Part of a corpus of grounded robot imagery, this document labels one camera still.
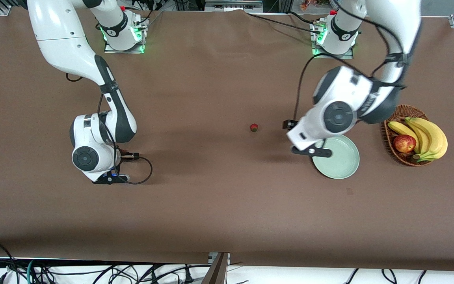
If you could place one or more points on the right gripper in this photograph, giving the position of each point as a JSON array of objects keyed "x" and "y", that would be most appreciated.
[{"x": 124, "y": 152}]

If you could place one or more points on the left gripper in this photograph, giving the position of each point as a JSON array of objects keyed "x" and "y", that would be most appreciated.
[{"x": 287, "y": 124}]

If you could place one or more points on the red toy strawberry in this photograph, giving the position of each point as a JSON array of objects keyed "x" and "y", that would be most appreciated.
[{"x": 253, "y": 127}]

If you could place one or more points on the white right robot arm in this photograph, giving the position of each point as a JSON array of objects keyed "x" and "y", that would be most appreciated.
[{"x": 61, "y": 39}]

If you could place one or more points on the light green round plate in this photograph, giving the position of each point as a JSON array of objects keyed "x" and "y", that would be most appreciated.
[{"x": 341, "y": 161}]

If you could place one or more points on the red apple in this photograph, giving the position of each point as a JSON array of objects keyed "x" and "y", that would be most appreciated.
[{"x": 404, "y": 143}]

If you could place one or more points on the large table cover sheet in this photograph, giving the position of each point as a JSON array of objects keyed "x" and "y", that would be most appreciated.
[{"x": 227, "y": 205}]

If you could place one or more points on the brown wicker basket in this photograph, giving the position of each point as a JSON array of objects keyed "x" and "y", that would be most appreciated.
[{"x": 402, "y": 112}]

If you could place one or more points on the yellow banana bunch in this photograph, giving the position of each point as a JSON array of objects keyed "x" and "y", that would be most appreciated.
[{"x": 434, "y": 138}]

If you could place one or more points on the orange red background clutter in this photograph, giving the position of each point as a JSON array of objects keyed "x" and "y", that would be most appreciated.
[{"x": 307, "y": 4}]

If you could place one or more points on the grey metal box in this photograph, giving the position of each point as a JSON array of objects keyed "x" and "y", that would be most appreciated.
[{"x": 233, "y": 6}]

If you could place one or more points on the small metal bracket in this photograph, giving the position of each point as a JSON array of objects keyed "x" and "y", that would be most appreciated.
[{"x": 211, "y": 257}]

